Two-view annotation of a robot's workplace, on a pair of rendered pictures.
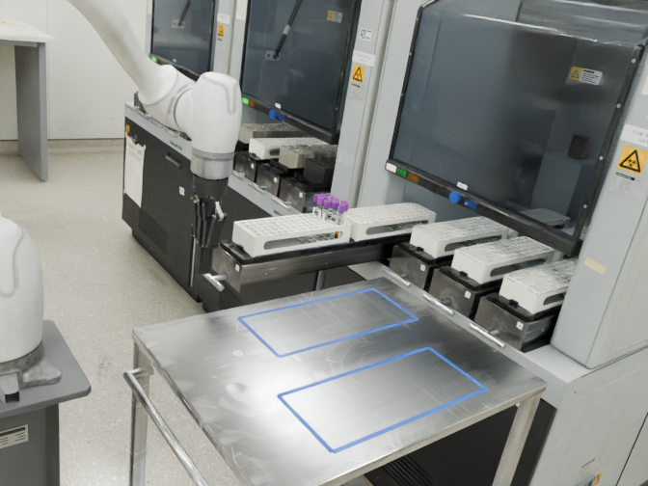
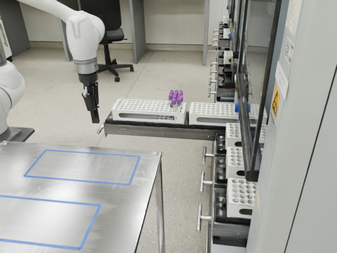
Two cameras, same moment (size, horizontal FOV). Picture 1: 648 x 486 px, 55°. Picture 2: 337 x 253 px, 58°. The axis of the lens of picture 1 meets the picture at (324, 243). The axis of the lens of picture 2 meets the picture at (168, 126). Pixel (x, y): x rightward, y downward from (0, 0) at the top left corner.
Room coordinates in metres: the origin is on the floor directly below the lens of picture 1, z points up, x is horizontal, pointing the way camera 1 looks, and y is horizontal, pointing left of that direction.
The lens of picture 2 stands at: (0.78, -0.81, 1.44)
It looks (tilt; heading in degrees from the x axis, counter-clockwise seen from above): 31 degrees down; 50
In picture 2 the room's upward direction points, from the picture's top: 1 degrees counter-clockwise
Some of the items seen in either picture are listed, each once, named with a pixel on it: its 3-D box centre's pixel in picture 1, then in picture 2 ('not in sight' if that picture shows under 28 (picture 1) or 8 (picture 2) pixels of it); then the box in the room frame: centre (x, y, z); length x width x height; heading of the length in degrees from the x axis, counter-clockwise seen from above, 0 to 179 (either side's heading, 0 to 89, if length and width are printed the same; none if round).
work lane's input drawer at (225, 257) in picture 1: (333, 247); (182, 125); (1.52, -0.03, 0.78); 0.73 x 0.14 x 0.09; 130
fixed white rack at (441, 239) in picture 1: (460, 237); (268, 139); (1.61, -0.37, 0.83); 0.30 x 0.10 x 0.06; 130
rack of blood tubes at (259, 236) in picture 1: (293, 234); (149, 112); (1.43, 0.08, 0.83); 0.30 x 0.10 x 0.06; 130
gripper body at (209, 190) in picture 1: (209, 194); (89, 82); (1.28, 0.27, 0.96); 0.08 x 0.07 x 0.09; 40
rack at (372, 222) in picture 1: (386, 222); (226, 116); (1.64, -0.16, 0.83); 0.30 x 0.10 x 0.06; 130
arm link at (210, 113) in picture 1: (212, 110); (82, 35); (1.29, 0.27, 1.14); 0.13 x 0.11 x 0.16; 49
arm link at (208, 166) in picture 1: (212, 162); (86, 64); (1.28, 0.27, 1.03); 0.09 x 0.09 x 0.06
